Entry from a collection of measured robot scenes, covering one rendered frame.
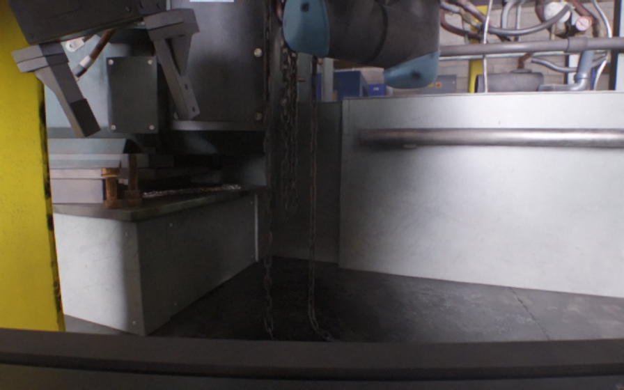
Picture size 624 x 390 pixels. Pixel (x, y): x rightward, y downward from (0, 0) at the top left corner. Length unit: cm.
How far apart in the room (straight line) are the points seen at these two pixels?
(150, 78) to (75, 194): 30
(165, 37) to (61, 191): 55
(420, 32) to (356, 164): 67
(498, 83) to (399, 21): 82
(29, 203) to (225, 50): 47
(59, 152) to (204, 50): 39
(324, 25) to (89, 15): 23
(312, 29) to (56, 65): 28
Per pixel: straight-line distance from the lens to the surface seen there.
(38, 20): 41
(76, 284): 92
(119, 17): 36
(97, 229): 82
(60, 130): 90
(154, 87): 71
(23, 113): 47
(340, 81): 385
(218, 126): 72
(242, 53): 74
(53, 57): 44
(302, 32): 38
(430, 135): 96
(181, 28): 34
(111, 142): 81
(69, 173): 81
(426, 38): 46
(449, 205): 107
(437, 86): 580
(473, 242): 110
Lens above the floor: 39
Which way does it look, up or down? 7 degrees down
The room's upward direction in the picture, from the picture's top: 1 degrees clockwise
